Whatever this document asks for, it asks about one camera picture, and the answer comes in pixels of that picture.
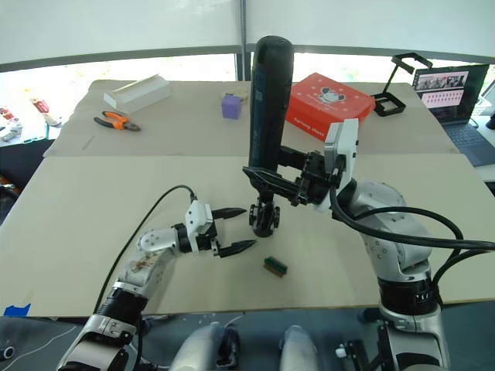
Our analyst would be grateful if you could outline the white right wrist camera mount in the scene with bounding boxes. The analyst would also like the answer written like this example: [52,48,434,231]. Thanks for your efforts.
[322,118,361,186]

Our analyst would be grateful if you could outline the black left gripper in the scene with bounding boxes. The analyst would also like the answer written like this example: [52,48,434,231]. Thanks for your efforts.
[197,207,258,260]

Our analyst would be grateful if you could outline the black gripper body workpiece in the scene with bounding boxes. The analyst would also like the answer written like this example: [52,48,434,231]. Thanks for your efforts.
[248,195,282,239]

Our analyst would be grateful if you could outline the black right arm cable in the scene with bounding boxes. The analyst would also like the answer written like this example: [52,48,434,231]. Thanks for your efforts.
[328,181,495,307]

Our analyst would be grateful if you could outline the black frame stand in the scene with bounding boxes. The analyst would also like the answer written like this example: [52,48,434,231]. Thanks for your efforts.
[370,51,433,117]

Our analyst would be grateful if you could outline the white open cardboard box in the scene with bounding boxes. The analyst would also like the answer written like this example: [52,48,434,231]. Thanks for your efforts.
[102,73,172,115]

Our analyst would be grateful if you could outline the grey rounded shape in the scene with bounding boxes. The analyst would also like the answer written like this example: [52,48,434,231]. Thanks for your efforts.
[169,323,234,371]
[278,324,320,371]

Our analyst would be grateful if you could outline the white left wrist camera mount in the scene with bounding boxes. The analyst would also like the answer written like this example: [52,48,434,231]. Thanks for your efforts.
[184,200,214,255]

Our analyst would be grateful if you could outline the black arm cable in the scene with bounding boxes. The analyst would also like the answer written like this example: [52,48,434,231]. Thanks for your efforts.
[328,181,495,307]
[92,185,200,315]

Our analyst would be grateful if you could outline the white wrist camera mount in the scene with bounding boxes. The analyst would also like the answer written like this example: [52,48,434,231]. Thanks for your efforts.
[322,118,361,186]
[184,200,214,255]

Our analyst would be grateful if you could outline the purple cube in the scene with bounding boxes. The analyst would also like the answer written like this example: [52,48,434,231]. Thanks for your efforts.
[220,94,244,121]

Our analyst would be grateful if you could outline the grey window post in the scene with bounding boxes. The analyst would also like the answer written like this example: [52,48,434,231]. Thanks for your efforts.
[238,0,249,82]

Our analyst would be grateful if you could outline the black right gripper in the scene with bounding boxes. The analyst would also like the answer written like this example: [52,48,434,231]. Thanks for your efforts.
[242,145,342,209]

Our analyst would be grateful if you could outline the red shoe box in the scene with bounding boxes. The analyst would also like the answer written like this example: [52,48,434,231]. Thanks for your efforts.
[285,72,377,141]

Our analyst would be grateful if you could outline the blue tape strip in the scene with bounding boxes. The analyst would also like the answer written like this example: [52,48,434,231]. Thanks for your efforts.
[4,303,32,318]

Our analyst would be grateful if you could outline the small green brown block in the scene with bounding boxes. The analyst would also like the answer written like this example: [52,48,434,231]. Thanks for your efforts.
[263,255,288,277]

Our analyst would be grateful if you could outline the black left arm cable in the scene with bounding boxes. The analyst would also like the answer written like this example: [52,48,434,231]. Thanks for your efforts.
[92,185,200,315]

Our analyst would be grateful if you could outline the orange handled pliers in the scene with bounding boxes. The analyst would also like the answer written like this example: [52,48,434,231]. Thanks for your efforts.
[93,110,142,134]

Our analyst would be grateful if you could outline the open laptop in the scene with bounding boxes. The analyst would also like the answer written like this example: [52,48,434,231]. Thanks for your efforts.
[411,63,495,168]

